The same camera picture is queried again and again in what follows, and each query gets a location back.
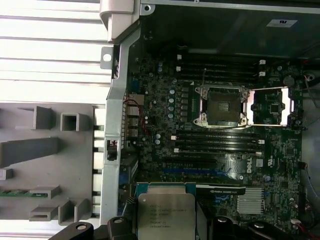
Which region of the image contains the white case sticker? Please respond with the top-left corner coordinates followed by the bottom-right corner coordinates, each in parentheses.
top-left (265, 18), bottom-right (300, 29)

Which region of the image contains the RAM slot with black clips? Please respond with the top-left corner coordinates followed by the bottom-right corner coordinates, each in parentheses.
top-left (179, 72), bottom-right (261, 83)
top-left (179, 60), bottom-right (261, 71)
top-left (176, 141), bottom-right (261, 151)
top-left (176, 129), bottom-right (262, 139)

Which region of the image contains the black graphics card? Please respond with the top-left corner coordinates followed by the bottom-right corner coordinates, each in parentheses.
top-left (196, 184), bottom-right (247, 197)

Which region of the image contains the black open PC case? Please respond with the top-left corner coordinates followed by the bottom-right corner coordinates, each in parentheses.
top-left (98, 0), bottom-right (320, 240)

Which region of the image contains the grey flat cable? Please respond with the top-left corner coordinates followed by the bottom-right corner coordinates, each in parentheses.
top-left (302, 162), bottom-right (320, 201)

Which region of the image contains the green motherboard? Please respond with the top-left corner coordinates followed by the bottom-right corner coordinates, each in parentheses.
top-left (122, 53), bottom-right (307, 240)

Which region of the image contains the silver CPU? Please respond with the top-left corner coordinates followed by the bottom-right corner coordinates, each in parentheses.
top-left (135, 181), bottom-right (198, 240)

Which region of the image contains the grey plastic parts rack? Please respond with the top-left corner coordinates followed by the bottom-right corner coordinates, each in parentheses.
top-left (0, 104), bottom-right (106, 226)

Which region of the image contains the silver finned heatsink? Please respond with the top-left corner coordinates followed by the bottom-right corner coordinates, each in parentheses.
top-left (236, 187), bottom-right (265, 216)

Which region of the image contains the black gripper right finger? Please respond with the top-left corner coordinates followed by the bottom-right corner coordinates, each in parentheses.
top-left (195, 198), bottom-right (312, 240)

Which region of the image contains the black expansion slot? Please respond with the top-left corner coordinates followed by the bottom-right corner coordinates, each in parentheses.
top-left (163, 156), bottom-right (218, 168)

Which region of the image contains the CPU socket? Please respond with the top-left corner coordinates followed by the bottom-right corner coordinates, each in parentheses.
top-left (193, 83), bottom-right (251, 130)

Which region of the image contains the RAM slot with white clips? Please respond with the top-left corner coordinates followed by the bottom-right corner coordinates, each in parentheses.
top-left (176, 54), bottom-right (266, 65)
top-left (169, 134), bottom-right (265, 145)
top-left (173, 147), bottom-right (263, 157)
top-left (175, 65), bottom-right (266, 77)

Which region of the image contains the round coin cell battery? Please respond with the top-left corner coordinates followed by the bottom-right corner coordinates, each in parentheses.
top-left (283, 74), bottom-right (296, 86)

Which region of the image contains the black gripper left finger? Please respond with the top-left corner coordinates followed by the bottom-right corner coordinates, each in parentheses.
top-left (51, 196), bottom-right (140, 240)

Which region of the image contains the blue expansion slot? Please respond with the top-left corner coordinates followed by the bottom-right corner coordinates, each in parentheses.
top-left (161, 167), bottom-right (242, 179)

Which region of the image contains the green RAM stick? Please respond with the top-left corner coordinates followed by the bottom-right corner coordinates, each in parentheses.
top-left (0, 189), bottom-right (48, 198)

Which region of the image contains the metal socket cover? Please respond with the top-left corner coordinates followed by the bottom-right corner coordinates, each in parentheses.
top-left (246, 86), bottom-right (295, 127)

